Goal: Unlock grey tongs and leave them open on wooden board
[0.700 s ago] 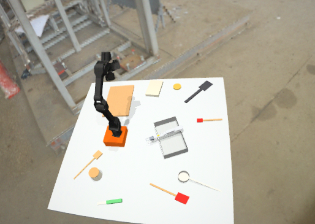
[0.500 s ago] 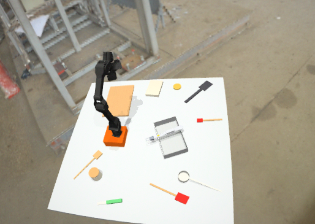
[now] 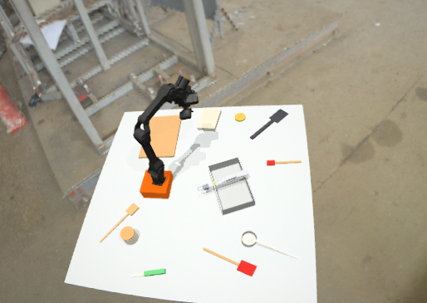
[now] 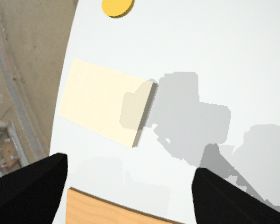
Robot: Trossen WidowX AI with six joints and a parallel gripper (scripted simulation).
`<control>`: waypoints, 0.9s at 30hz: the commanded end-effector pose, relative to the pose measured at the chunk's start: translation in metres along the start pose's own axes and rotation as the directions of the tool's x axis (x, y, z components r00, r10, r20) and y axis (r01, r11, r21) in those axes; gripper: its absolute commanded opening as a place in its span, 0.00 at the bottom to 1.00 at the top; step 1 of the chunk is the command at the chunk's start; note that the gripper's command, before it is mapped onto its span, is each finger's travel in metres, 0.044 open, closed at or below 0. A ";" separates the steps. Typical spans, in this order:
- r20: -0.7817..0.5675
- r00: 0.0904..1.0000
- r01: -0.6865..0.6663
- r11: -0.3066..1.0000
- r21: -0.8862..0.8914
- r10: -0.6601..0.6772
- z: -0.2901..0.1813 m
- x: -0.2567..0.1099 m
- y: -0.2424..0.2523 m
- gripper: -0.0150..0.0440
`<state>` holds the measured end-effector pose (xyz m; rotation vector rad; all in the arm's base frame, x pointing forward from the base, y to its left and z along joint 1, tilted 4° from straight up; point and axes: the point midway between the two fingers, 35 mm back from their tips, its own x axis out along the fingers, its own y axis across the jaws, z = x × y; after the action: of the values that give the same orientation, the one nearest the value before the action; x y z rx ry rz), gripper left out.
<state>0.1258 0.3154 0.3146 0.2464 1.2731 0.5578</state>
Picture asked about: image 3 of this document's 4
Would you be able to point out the grey rectangular tin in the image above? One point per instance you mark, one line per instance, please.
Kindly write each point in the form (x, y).
(234, 195)

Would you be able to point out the yellow round disc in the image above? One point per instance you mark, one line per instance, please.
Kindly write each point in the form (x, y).
(240, 117)

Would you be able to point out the red spatula with wooden handle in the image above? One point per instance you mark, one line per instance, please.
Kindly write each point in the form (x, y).
(244, 267)

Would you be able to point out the black spatula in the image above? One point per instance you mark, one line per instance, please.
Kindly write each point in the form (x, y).
(277, 117)

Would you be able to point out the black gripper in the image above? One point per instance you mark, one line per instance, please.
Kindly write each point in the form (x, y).
(186, 112)

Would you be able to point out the silver measuring spoon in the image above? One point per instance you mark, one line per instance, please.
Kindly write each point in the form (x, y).
(249, 238)

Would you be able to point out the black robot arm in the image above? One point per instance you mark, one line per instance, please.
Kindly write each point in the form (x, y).
(166, 93)

